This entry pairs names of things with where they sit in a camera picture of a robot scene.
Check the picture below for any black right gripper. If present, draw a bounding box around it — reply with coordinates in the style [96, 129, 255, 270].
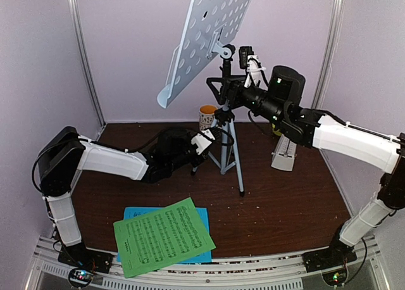
[207, 73, 286, 125]

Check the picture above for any white perforated music stand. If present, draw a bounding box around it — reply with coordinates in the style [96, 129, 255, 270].
[156, 0, 258, 198]

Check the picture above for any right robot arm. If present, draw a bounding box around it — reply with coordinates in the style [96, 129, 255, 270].
[206, 65, 404, 266]

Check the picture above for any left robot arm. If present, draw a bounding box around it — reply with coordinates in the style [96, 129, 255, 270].
[32, 126, 223, 267]

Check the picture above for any floral ceramic mug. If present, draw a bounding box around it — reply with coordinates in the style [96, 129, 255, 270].
[199, 104, 218, 131]

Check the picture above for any small yellow-green bowl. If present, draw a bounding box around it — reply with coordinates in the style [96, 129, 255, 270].
[271, 125, 282, 137]

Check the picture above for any green sheet music page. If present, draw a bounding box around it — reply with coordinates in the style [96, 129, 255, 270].
[113, 198, 216, 279]

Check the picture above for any white metronome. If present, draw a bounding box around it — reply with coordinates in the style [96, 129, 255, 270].
[271, 135, 297, 172]

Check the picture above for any blue sheet music page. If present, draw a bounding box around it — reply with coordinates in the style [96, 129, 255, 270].
[123, 206, 212, 264]

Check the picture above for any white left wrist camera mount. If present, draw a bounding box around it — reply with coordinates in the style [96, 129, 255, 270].
[191, 129, 215, 155]

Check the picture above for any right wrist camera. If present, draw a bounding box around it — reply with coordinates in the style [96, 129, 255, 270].
[239, 46, 268, 88]

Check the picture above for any aluminium front rail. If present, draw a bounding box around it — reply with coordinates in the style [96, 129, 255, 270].
[23, 236, 391, 289]

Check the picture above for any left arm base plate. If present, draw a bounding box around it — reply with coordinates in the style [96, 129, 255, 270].
[58, 246, 113, 274]

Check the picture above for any right aluminium frame post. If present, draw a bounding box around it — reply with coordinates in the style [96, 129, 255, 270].
[311, 0, 345, 109]

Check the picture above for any aluminium frame post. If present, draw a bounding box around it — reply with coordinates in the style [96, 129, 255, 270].
[68, 0, 106, 127]
[311, 0, 345, 109]

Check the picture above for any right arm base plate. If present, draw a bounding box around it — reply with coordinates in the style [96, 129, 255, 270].
[302, 247, 358, 273]

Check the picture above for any left aluminium frame post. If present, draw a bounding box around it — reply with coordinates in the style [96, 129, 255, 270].
[68, 0, 106, 127]

